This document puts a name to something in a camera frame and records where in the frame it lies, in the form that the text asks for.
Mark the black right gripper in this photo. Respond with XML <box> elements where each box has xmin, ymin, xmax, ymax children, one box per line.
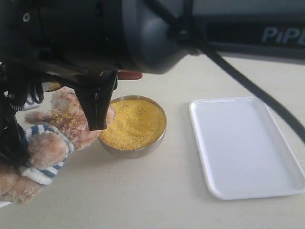
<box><xmin>0</xmin><ymin>0</ymin><xmax>124</xmax><ymax>131</ymax></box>

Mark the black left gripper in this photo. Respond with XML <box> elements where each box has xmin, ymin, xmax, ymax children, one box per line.
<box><xmin>0</xmin><ymin>62</ymin><xmax>29</xmax><ymax>167</ymax></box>

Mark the tan teddy bear striped shirt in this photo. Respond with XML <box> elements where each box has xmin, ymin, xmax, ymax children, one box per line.
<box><xmin>0</xmin><ymin>87</ymin><xmax>101</xmax><ymax>203</ymax></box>

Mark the dark red wooden spoon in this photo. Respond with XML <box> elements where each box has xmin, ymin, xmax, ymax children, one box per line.
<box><xmin>42</xmin><ymin>71</ymin><xmax>143</xmax><ymax>92</ymax></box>

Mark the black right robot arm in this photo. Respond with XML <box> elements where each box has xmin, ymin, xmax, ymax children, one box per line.
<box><xmin>0</xmin><ymin>0</ymin><xmax>305</xmax><ymax>135</ymax></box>

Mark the yellow millet grain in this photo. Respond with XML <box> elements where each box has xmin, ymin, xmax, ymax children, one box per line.
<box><xmin>47</xmin><ymin>83</ymin><xmax>166</xmax><ymax>150</ymax></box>

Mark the steel bowl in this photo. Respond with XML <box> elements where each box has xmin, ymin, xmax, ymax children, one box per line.
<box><xmin>99</xmin><ymin>95</ymin><xmax>167</xmax><ymax>159</ymax></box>

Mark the white rectangular plastic tray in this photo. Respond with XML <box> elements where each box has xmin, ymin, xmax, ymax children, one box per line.
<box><xmin>189</xmin><ymin>97</ymin><xmax>305</xmax><ymax>200</ymax></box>

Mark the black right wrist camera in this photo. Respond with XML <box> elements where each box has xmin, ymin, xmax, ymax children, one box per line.
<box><xmin>8</xmin><ymin>81</ymin><xmax>51</xmax><ymax>111</ymax></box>

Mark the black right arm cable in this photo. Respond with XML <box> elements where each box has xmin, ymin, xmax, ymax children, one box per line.
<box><xmin>147</xmin><ymin>0</ymin><xmax>305</xmax><ymax>145</ymax></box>

